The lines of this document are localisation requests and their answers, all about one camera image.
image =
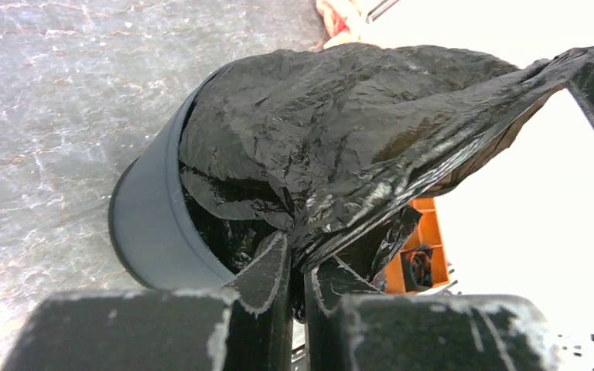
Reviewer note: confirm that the orange compartment tray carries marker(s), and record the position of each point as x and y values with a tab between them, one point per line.
427	232

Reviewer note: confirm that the rolled black bag front left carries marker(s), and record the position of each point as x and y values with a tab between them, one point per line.
417	268

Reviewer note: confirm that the black trash bag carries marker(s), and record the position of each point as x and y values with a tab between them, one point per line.
328	147

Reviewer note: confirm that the pink crumpled cloth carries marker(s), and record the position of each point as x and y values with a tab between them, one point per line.
344	20

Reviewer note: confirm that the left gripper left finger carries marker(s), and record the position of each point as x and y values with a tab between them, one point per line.
245	325

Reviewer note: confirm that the dark blue trash bin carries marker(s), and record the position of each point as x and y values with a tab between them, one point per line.
150	227

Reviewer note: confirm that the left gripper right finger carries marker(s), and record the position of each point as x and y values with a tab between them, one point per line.
352	326

